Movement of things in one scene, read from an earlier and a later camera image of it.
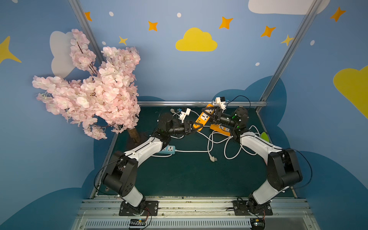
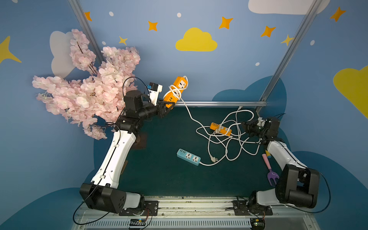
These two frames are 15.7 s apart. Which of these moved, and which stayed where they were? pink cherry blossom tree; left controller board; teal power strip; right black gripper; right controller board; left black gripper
Moved: right black gripper; left black gripper; teal power strip
Stayed: pink cherry blossom tree; right controller board; left controller board
